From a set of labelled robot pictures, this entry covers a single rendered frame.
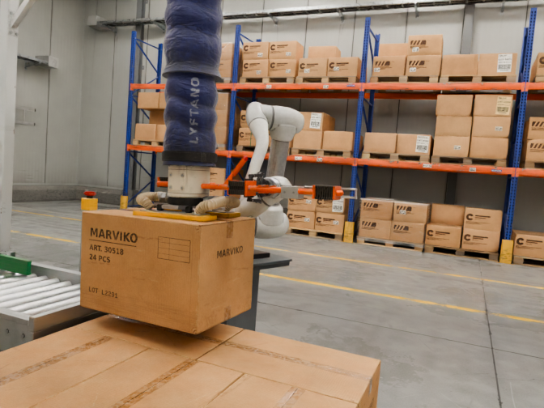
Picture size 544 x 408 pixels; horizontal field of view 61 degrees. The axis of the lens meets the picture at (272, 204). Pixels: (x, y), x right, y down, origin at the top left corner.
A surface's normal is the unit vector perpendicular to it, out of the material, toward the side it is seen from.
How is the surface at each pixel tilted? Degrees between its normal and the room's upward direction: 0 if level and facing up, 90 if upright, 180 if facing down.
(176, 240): 90
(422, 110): 90
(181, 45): 95
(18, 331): 90
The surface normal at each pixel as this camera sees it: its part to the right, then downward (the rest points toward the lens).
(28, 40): 0.92, 0.10
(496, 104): -0.39, 0.00
